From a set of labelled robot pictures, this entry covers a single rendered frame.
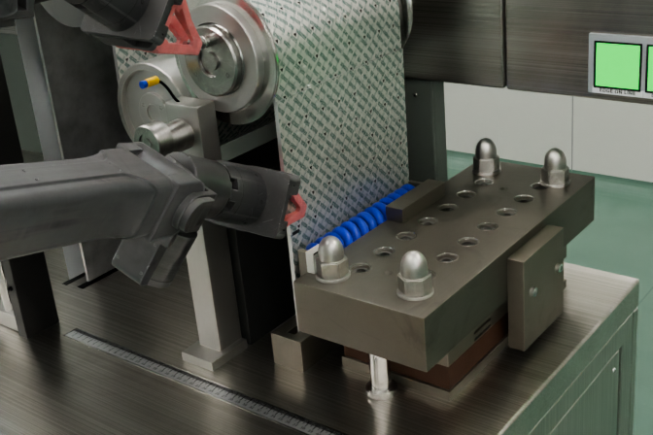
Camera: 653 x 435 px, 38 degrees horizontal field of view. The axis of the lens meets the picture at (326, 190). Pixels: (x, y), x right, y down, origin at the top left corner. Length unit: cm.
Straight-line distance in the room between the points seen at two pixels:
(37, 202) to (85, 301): 68
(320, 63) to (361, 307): 27
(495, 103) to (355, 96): 292
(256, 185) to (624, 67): 44
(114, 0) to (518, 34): 51
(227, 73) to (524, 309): 40
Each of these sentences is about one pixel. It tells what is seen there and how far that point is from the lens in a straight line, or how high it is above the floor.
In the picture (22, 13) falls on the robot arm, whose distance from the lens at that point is 84.
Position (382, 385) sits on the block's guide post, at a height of 91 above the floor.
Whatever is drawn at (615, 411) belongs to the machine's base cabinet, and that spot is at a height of 74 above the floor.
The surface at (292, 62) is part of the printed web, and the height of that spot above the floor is 124.
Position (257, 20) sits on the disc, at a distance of 95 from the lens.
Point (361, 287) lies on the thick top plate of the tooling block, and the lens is 96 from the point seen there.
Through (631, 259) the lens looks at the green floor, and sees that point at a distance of 333.
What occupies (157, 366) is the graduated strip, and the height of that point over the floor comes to 90.
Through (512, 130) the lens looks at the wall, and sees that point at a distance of 398.
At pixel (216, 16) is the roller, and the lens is 98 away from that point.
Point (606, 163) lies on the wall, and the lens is 385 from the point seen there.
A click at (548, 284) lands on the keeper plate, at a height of 97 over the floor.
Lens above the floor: 148
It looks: 22 degrees down
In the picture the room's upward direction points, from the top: 5 degrees counter-clockwise
